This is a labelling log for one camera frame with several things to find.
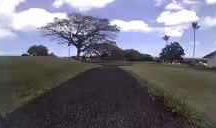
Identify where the grass verge beside path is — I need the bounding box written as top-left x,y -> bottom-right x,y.
118,61 -> 216,128

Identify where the short palm tree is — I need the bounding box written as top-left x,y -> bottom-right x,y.
161,34 -> 172,47

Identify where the tall palm tree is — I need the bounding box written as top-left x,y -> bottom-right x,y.
191,21 -> 201,60

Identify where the grass field with slope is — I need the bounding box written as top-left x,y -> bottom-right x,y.
0,55 -> 101,116

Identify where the low round bush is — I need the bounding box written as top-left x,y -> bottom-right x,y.
21,44 -> 56,57

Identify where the white building with pitched roof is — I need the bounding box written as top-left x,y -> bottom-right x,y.
201,48 -> 216,70

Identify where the wide spreading bare-limbed tree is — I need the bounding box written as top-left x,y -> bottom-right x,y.
38,12 -> 121,60

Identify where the row of dark trees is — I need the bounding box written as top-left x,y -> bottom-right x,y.
83,43 -> 154,64

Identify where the round dense tree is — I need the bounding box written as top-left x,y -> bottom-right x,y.
158,41 -> 186,64

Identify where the dark asphalt path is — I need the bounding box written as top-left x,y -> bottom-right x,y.
0,64 -> 192,128

